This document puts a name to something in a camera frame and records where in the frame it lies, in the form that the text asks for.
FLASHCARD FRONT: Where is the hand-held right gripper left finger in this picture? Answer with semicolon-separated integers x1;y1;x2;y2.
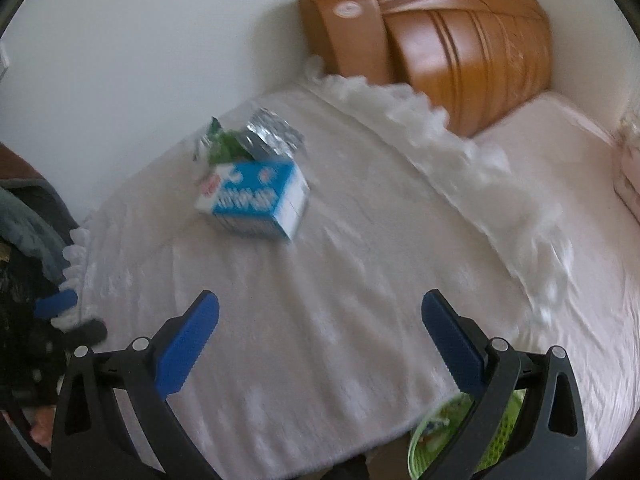
50;289;221;480

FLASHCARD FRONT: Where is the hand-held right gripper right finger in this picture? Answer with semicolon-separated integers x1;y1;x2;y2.
421;289;588;480

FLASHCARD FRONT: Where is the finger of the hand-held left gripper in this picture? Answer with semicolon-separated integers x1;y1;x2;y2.
64;320;109;347
34;289;79;320

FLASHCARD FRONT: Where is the green plastic basket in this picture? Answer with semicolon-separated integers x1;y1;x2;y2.
407;388;529;480

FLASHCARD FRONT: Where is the blue and white milk carton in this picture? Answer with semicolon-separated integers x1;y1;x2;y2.
194;157;312;242

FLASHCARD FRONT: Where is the green and white snack packet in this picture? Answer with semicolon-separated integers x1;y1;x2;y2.
192;117;251;172

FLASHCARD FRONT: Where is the silver foil wrapper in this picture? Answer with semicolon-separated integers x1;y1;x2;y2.
234;107;306;161

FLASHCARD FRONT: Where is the person's left hand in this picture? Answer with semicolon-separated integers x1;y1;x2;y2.
30;406;60;457

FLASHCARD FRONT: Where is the grey hanging garment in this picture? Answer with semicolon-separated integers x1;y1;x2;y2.
0;180;77;282

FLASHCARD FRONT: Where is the brown cloth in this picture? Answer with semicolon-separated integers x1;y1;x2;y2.
0;142;47;182

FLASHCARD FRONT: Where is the bed with pink sheet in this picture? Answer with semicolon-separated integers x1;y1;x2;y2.
470;90;640;472

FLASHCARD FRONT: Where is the pink folded quilt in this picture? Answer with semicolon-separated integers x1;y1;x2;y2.
612;109;640;222

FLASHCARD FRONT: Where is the wooden headboard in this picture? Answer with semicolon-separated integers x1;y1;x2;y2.
298;0;554;139

